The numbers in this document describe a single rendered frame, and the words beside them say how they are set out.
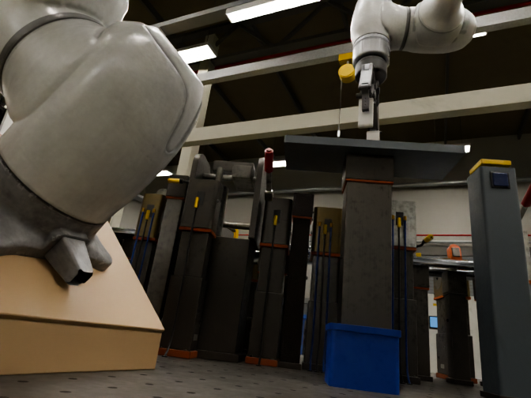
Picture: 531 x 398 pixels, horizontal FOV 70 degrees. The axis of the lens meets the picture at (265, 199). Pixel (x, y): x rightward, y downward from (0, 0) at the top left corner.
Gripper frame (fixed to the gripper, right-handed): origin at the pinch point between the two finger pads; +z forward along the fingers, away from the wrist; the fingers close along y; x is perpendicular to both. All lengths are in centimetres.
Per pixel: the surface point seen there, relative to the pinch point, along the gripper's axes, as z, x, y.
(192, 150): -359, 495, 613
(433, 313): -39, -36, 804
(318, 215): 14.4, 13.2, 11.0
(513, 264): 26.2, -26.2, 5.4
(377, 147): 5.1, -2.3, -5.2
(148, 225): 22, 53, -3
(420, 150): 5.2, -10.6, -2.8
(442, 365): 46, -16, 60
